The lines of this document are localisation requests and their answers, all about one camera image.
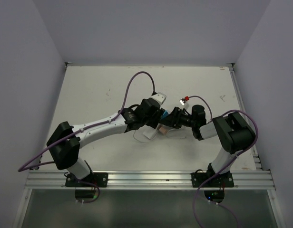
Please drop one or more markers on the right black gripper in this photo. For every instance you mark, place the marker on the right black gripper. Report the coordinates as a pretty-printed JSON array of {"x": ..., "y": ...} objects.
[{"x": 172, "y": 120}]

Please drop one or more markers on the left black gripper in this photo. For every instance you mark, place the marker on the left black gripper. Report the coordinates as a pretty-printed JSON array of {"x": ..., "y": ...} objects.
[{"x": 153, "y": 122}]

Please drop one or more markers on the pink brown charger plug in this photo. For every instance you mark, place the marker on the pink brown charger plug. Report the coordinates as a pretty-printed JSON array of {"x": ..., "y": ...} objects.
[{"x": 162, "y": 130}]

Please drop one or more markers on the white cube power socket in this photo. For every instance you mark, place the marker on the white cube power socket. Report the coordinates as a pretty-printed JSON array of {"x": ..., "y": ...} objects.
[{"x": 150, "y": 134}]

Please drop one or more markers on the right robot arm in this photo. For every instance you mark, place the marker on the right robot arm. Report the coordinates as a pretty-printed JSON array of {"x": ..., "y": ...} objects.
[{"x": 234, "y": 134}]

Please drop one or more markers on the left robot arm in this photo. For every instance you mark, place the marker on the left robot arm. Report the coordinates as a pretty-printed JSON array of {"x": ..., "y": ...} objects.
[{"x": 66, "y": 141}]

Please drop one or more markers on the blue adapter plug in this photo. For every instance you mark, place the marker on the blue adapter plug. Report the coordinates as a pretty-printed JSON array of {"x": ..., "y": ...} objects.
[{"x": 164, "y": 114}]

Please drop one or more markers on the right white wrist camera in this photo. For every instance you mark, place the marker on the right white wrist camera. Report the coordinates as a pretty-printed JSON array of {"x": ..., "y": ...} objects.
[{"x": 184, "y": 102}]

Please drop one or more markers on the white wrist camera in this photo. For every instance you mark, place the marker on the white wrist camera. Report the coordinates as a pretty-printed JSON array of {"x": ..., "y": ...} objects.
[
  {"x": 159, "y": 97},
  {"x": 184, "y": 102}
]

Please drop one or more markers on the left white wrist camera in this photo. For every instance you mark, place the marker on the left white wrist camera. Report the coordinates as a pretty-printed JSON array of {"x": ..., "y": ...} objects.
[{"x": 159, "y": 97}]

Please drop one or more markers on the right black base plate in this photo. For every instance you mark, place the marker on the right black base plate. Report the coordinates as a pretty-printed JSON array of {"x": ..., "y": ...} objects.
[{"x": 200, "y": 179}]

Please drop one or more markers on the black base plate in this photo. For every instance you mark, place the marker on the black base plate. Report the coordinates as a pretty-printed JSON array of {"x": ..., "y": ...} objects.
[
  {"x": 87, "y": 179},
  {"x": 200, "y": 179}
]

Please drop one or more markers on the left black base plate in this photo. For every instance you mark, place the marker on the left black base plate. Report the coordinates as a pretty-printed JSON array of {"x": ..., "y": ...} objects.
[{"x": 87, "y": 179}]

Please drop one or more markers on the aluminium front rail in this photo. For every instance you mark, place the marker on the aluminium front rail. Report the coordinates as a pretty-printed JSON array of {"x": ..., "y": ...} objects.
[{"x": 150, "y": 180}]

